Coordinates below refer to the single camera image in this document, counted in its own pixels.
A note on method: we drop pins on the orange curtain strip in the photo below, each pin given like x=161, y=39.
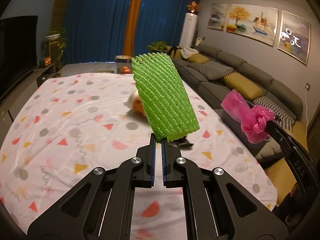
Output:
x=130, y=30

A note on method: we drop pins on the potted green plant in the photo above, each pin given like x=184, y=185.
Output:
x=158, y=47

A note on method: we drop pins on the black television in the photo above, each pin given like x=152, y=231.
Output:
x=18, y=50

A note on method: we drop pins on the far mustard cushion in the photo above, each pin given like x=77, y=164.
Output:
x=198, y=58

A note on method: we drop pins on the white standing air conditioner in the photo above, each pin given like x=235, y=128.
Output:
x=188, y=30

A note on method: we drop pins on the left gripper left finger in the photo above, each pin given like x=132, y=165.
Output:
x=100, y=205

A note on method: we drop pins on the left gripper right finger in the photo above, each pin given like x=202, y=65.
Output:
x=216, y=206

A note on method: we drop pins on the sailboat painting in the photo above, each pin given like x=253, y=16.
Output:
x=253, y=21

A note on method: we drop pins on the patterned white tablecloth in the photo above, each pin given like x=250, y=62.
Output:
x=73, y=124

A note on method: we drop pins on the far patterned cushion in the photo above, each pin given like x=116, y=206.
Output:
x=221, y=68

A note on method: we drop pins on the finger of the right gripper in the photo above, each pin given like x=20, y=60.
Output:
x=286, y=142

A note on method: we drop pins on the white cloth on sofa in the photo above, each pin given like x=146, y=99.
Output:
x=187, y=52

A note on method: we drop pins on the blue curtains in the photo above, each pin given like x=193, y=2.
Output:
x=95, y=29

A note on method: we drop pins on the right landscape painting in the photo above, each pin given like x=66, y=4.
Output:
x=294, y=36

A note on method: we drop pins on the mustard cushion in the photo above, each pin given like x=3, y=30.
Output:
x=198, y=58
x=249, y=90

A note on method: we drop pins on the apple print paper cup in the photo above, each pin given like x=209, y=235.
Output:
x=135, y=104

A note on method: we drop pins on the red flower decoration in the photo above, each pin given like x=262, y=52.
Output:
x=193, y=7

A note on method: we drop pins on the black white patterned cushion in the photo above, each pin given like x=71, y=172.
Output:
x=281, y=117

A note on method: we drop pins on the plant on stand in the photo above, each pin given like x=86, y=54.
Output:
x=54, y=46

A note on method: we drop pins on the grey cushion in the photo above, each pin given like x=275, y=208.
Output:
x=208, y=72

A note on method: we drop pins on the wall socket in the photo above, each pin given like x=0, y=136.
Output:
x=307, y=86

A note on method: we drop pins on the grey sectional sofa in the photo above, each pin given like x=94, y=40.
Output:
x=214, y=92

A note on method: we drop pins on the left small painting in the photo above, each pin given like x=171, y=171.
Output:
x=217, y=17

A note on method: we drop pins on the mustard sofa chaise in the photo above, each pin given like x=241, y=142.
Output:
x=279, y=173

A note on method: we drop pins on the dark coffee table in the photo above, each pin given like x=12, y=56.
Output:
x=113, y=67

